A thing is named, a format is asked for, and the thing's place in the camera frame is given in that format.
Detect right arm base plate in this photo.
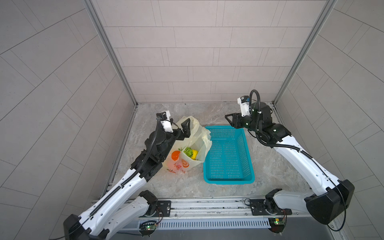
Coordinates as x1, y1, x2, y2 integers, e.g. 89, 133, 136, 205
244, 199, 293, 216

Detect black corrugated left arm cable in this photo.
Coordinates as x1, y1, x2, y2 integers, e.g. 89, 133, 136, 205
49, 116, 164, 240

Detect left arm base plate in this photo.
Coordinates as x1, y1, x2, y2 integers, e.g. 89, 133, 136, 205
141, 201, 172, 218

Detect right aluminium corner post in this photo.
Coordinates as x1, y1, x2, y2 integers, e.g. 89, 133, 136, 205
273, 0, 337, 106

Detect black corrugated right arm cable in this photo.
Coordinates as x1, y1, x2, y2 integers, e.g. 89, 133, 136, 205
247, 89, 319, 160

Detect yellow lemon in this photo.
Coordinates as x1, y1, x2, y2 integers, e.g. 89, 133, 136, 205
191, 150, 198, 160

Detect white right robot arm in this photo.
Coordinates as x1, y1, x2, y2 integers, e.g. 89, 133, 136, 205
225, 103, 355, 225

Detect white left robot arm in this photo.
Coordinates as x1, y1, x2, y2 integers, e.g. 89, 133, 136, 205
63, 114, 191, 240

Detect white ventilation grille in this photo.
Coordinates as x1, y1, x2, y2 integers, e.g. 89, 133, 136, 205
157, 218, 271, 231

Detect left aluminium corner post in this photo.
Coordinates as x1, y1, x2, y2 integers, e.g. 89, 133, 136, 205
83, 0, 138, 106

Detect aluminium corner post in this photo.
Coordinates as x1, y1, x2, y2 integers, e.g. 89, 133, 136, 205
83, 0, 138, 106
273, 0, 337, 106

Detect teal plastic basket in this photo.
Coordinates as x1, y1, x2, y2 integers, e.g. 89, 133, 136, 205
203, 126, 255, 185

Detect green circuit board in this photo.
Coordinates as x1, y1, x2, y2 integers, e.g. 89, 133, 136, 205
268, 218, 286, 235
139, 220, 158, 236

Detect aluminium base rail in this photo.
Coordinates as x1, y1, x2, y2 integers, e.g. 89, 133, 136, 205
89, 196, 313, 221

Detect right green circuit board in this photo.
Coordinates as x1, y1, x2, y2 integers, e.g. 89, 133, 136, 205
268, 218, 286, 235

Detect left green circuit board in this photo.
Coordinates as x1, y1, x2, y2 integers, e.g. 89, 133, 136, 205
139, 220, 158, 236

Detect orange fruit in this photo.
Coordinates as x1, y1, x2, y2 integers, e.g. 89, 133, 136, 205
171, 151, 181, 161

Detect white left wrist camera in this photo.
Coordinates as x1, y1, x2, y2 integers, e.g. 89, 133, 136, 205
156, 111, 173, 133

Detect yellow plastic bag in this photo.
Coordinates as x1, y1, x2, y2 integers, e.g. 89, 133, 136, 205
163, 116, 213, 174

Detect green bumpy fruit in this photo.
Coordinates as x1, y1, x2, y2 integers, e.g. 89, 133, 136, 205
184, 147, 193, 159

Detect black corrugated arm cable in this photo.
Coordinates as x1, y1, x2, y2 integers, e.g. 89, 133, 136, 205
49, 116, 164, 240
247, 89, 319, 160

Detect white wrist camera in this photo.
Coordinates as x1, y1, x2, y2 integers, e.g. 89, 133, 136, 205
156, 111, 173, 133
237, 96, 251, 117

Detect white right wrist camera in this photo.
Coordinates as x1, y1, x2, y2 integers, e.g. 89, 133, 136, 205
237, 96, 251, 117

